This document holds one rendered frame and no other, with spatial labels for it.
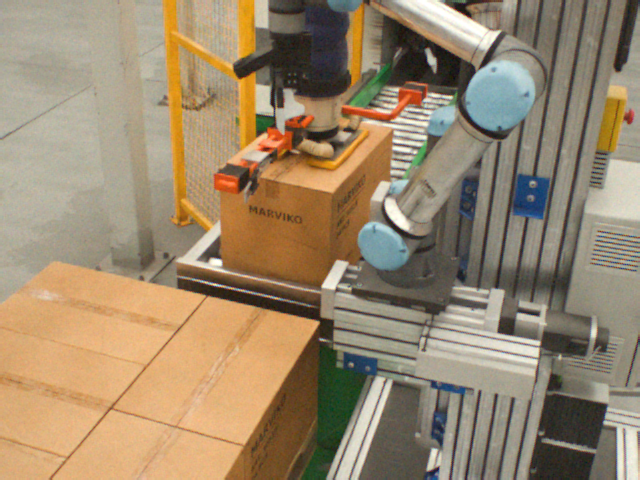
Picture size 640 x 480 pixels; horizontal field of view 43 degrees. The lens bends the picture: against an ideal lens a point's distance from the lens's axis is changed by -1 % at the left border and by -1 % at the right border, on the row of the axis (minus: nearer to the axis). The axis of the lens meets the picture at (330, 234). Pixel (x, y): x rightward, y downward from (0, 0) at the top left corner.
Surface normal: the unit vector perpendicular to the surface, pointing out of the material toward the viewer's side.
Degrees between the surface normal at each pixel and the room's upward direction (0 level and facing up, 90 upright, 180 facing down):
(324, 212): 90
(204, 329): 0
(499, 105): 83
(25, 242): 0
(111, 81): 91
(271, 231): 90
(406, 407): 0
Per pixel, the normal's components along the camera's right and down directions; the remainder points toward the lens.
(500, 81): -0.37, 0.35
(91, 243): 0.04, -0.87
